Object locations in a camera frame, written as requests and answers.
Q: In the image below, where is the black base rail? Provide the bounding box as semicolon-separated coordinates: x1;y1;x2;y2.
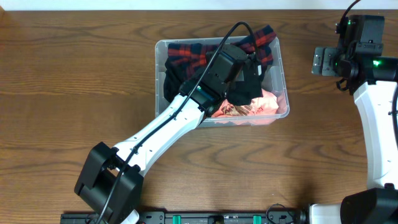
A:
60;208;312;224

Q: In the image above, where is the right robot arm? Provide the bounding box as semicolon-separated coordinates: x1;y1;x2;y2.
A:
307;15;397;223

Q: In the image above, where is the black garment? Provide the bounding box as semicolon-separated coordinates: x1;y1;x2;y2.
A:
164;59;264;106

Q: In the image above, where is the clear plastic storage bin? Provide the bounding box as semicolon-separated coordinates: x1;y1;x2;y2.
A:
154;37;290;128

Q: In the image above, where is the pink shirt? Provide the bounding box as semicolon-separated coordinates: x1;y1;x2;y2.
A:
212;90;279;125

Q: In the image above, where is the red navy plaid shirt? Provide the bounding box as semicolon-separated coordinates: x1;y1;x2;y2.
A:
165;26;277;81

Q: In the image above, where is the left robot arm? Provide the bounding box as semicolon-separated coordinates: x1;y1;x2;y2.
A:
75;44;261;223

